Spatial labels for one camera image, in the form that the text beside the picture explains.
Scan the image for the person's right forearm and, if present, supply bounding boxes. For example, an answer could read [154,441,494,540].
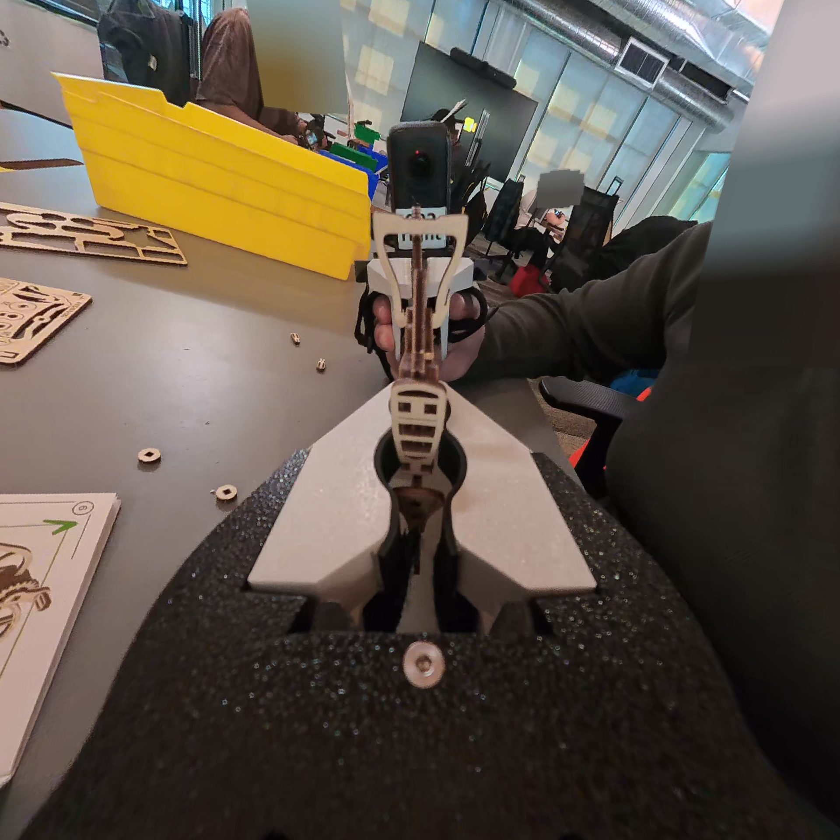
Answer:
[482,222,714,383]

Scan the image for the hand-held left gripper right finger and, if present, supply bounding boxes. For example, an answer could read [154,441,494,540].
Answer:
[441,387,598,632]

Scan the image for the wooden parts sheet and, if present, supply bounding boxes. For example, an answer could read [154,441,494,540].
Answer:
[0,277,93,368]
[0,202,189,267]

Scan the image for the model instruction booklet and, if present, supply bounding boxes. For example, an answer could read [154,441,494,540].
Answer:
[0,492,122,788]

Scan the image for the black office chair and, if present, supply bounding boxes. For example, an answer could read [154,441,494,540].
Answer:
[538,377,652,501]

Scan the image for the wooden model frame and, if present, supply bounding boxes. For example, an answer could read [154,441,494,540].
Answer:
[371,211,471,527]

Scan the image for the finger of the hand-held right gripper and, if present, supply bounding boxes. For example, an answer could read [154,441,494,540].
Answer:
[366,260,412,326]
[432,260,475,359]

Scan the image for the yellow storage bin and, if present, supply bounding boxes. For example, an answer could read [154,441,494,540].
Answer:
[52,72,374,282]

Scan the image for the black wall monitor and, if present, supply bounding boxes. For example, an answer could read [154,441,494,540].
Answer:
[400,41,539,193]

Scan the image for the black jacket on chair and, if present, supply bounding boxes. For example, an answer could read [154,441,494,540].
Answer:
[97,0,199,107]

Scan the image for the person's right hand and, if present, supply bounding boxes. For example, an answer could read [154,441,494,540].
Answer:
[373,294,487,383]

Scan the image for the metal air duct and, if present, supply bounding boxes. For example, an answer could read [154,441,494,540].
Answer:
[518,0,770,133]

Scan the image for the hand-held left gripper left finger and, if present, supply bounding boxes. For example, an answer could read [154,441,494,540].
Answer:
[247,384,403,631]

